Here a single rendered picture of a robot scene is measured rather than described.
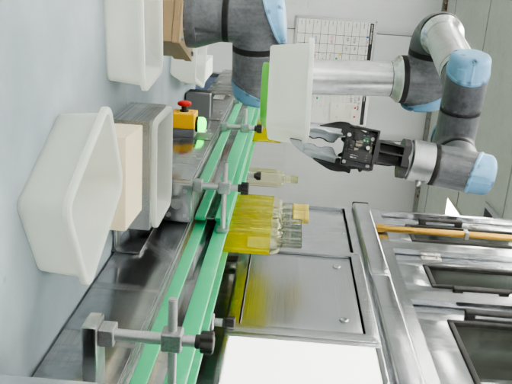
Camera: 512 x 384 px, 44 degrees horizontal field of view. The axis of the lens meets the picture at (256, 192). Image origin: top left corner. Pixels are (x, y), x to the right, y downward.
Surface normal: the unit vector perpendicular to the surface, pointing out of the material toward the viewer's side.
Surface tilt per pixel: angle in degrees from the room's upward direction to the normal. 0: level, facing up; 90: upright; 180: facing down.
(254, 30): 92
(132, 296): 90
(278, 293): 89
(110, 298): 90
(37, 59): 0
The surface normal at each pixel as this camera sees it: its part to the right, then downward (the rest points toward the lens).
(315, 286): 0.05, -0.94
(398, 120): -0.06, 0.32
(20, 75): 1.00, 0.07
